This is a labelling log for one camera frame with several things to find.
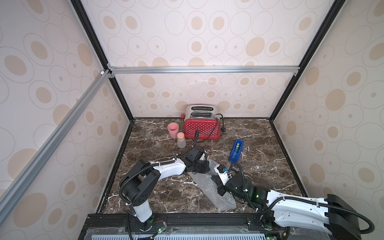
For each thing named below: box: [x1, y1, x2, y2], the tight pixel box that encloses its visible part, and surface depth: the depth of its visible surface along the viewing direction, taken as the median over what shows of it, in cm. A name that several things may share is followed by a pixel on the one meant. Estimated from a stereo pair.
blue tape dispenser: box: [228, 139, 245, 163], surface depth 97 cm
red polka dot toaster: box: [180, 104, 221, 140], surface depth 100 cm
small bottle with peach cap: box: [177, 132, 187, 149], surface depth 99 cm
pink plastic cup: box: [167, 122, 179, 139], surface depth 104 cm
